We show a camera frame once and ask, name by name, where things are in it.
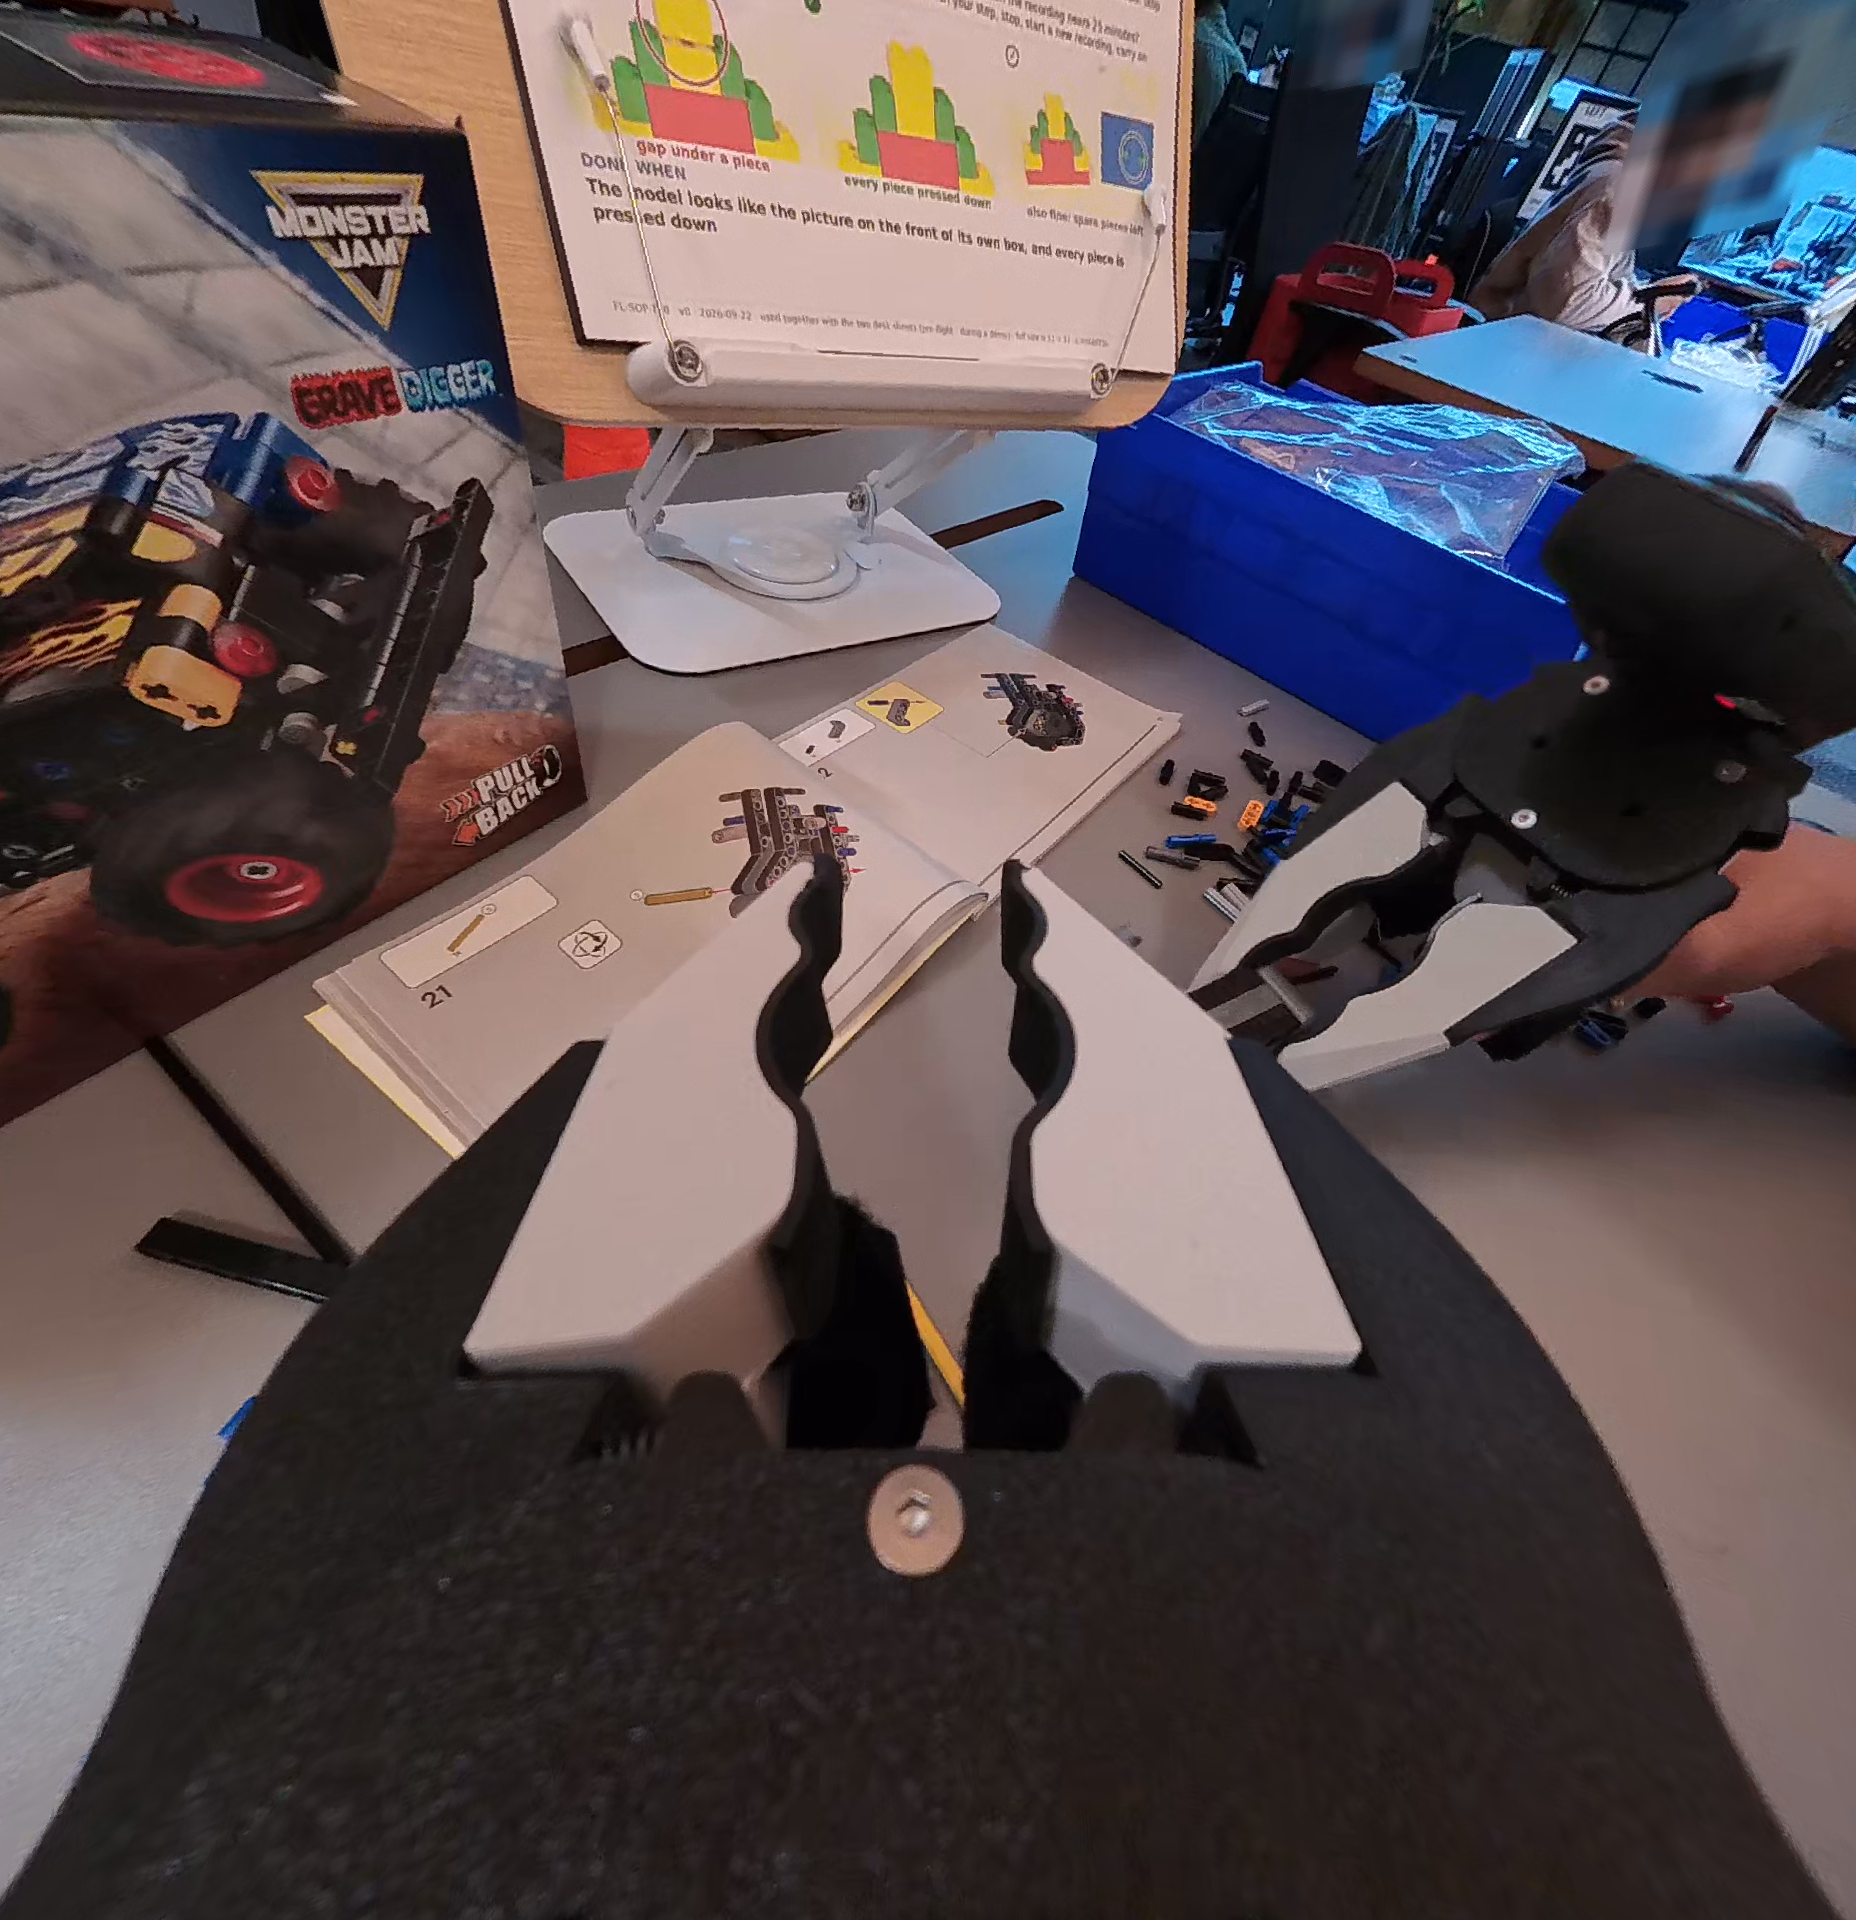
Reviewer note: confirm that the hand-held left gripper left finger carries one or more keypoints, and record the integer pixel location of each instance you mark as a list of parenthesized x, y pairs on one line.
[(643, 1198)]

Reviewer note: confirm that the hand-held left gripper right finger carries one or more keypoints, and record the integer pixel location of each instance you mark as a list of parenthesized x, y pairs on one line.
[(1199, 1198)]

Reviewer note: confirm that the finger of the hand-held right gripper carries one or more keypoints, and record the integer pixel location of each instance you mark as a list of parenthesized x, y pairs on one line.
[(1347, 854), (1466, 975)]

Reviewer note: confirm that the yellow lego axle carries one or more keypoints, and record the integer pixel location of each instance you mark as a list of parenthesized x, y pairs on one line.
[(936, 1341)]

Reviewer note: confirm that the pile of lego beams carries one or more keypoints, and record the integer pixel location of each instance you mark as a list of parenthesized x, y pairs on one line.
[(1243, 817)]

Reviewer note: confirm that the lego instruction booklet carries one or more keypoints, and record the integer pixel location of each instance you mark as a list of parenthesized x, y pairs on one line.
[(643, 899)]

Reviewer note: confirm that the monster truck lego box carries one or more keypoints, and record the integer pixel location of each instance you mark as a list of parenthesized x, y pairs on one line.
[(193, 523)]

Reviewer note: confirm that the person's right hand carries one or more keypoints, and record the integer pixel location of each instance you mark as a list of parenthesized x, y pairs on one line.
[(1812, 929)]

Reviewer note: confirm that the blue bin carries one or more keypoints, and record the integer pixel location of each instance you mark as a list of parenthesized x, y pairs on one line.
[(1290, 602)]

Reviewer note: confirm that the wooden office desk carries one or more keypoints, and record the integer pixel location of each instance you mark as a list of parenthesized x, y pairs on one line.
[(1588, 390)]

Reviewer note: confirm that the black long rod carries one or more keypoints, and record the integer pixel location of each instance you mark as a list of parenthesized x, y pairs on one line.
[(240, 1257), (252, 1146)]

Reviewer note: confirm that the white sheet clip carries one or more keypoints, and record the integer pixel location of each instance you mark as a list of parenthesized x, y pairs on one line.
[(1102, 379), (685, 356)]

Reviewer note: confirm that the red plastic carrier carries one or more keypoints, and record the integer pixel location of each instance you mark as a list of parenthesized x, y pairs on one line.
[(1347, 308)]

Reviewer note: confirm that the white lamp base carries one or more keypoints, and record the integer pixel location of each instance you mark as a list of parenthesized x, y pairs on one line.
[(807, 602)]

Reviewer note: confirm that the instruction sheet on wooden stand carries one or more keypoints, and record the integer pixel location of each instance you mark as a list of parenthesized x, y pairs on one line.
[(418, 179)]

